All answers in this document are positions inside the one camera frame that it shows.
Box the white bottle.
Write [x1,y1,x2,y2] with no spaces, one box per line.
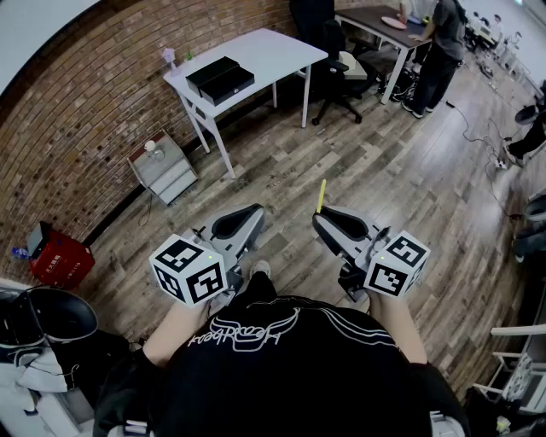
[143,140,166,162]

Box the white table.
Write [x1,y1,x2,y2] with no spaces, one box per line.
[163,27,329,180]

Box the black box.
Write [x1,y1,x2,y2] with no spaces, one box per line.
[184,55,256,108]

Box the red plastic crate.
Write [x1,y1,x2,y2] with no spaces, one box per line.
[28,230,96,290]

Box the beige seat cushion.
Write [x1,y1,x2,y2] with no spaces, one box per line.
[339,50,369,81]

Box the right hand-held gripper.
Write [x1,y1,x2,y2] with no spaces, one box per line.
[311,205,431,303]

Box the person's black printed t-shirt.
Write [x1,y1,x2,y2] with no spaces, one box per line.
[92,294,470,437]

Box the person's right forearm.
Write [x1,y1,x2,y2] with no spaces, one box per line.
[367,292,429,366]

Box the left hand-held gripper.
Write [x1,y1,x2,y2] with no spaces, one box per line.
[148,203,266,307]

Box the black office chair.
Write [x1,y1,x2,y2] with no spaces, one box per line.
[289,0,380,127]

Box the white shelf rack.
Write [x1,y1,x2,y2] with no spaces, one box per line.
[472,323,546,415]

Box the person's left forearm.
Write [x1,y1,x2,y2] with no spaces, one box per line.
[142,297,214,368]

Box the black shell chair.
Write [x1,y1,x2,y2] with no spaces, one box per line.
[0,286,99,347]

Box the grey drawer cabinet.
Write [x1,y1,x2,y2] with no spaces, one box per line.
[126,129,200,207]

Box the dark desk with white legs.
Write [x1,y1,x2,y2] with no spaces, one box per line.
[334,4,436,106]

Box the black floor cable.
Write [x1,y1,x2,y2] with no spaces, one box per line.
[445,100,524,219]

